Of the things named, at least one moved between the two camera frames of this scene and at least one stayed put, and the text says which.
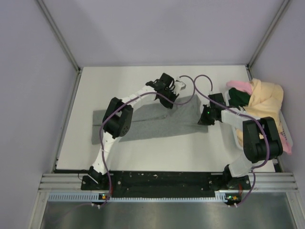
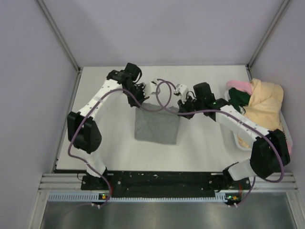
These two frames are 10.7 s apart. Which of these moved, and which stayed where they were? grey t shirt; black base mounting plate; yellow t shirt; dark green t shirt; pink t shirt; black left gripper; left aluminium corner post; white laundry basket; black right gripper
Moved: black right gripper; grey t shirt; black left gripper
Stayed: dark green t shirt; white laundry basket; pink t shirt; left aluminium corner post; black base mounting plate; yellow t shirt
